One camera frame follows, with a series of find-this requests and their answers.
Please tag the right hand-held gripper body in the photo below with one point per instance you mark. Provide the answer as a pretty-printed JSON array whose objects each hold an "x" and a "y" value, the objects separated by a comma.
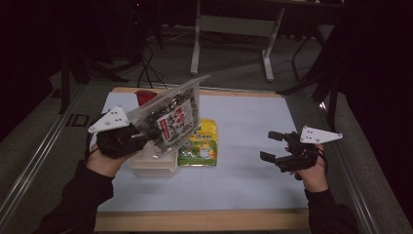
[{"x": 302, "y": 152}]

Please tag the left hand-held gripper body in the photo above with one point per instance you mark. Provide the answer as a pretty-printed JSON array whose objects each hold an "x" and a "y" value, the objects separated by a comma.
[{"x": 117, "y": 139}]

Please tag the white plastic container box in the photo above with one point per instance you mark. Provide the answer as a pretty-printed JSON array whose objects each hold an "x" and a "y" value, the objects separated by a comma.
[{"x": 156, "y": 164}]

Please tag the clear bag of dried seaweed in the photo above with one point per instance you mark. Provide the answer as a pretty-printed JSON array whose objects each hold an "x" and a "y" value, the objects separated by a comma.
[{"x": 175, "y": 120}]

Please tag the red seasoning packet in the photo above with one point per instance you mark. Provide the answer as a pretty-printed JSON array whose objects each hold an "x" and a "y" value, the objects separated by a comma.
[{"x": 145, "y": 97}]

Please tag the person's right hand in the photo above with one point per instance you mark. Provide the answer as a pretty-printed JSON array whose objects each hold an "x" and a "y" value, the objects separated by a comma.
[{"x": 313, "y": 177}]

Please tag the person's left hand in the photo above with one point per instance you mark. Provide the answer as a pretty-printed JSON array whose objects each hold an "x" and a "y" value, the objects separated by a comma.
[{"x": 104, "y": 164}]

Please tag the white table mat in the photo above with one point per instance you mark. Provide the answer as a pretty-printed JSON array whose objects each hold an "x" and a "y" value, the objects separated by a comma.
[{"x": 246, "y": 146}]

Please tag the yellow spouted sauce pouch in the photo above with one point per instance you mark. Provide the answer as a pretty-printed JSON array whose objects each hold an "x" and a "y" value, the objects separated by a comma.
[{"x": 203, "y": 146}]

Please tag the dark metal stand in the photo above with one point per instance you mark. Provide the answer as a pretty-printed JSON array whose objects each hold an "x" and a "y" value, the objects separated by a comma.
[{"x": 66, "y": 84}]

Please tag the black chair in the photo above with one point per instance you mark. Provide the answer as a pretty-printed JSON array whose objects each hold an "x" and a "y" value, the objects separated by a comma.
[{"x": 324, "y": 74}]

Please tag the wooden table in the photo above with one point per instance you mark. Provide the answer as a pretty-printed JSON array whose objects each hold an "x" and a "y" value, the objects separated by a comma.
[{"x": 201, "y": 221}]

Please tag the white metal desk frame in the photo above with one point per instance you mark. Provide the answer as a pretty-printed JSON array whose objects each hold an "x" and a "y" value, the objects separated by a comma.
[{"x": 237, "y": 26}]

